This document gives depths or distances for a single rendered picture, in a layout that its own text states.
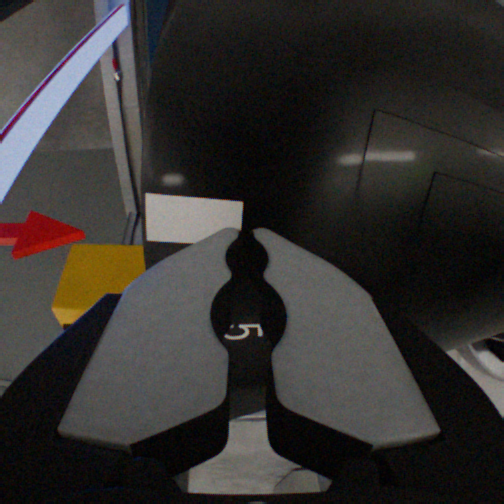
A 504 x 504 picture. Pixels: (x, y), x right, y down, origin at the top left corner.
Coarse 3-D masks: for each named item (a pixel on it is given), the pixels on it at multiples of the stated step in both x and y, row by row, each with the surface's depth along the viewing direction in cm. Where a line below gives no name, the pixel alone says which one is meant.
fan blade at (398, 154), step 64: (192, 0) 11; (256, 0) 10; (320, 0) 10; (384, 0) 10; (448, 0) 10; (192, 64) 11; (256, 64) 11; (320, 64) 11; (384, 64) 11; (448, 64) 11; (192, 128) 12; (256, 128) 12; (320, 128) 12; (384, 128) 12; (448, 128) 12; (192, 192) 13; (256, 192) 13; (320, 192) 13; (384, 192) 13; (448, 192) 13; (320, 256) 14; (384, 256) 14; (448, 256) 14; (448, 320) 17; (256, 384) 18
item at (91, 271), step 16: (80, 256) 42; (96, 256) 42; (112, 256) 42; (128, 256) 42; (64, 272) 40; (80, 272) 41; (96, 272) 41; (112, 272) 41; (128, 272) 41; (64, 288) 39; (80, 288) 39; (96, 288) 39; (112, 288) 40; (64, 304) 38; (80, 304) 38; (64, 320) 39
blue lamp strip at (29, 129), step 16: (112, 32) 32; (96, 48) 29; (80, 64) 26; (64, 80) 24; (80, 80) 27; (48, 96) 22; (64, 96) 24; (32, 112) 20; (48, 112) 22; (16, 128) 18; (32, 128) 20; (16, 144) 18; (32, 144) 20; (0, 160) 17; (16, 160) 19; (0, 176) 17; (0, 192) 17
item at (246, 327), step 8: (248, 312) 16; (256, 312) 16; (232, 320) 16; (240, 320) 16; (248, 320) 16; (256, 320) 16; (232, 328) 16; (240, 328) 16; (248, 328) 16; (256, 328) 16; (224, 336) 16; (232, 336) 16; (240, 336) 16; (248, 336) 16; (256, 336) 16; (264, 336) 16; (232, 344) 17; (240, 344) 17; (248, 344) 17; (256, 344) 17; (264, 344) 17
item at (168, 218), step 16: (160, 208) 13; (176, 208) 13; (192, 208) 13; (208, 208) 13; (224, 208) 13; (240, 208) 13; (160, 224) 14; (176, 224) 14; (192, 224) 14; (208, 224) 14; (224, 224) 14; (240, 224) 14; (160, 240) 14; (176, 240) 14; (192, 240) 14
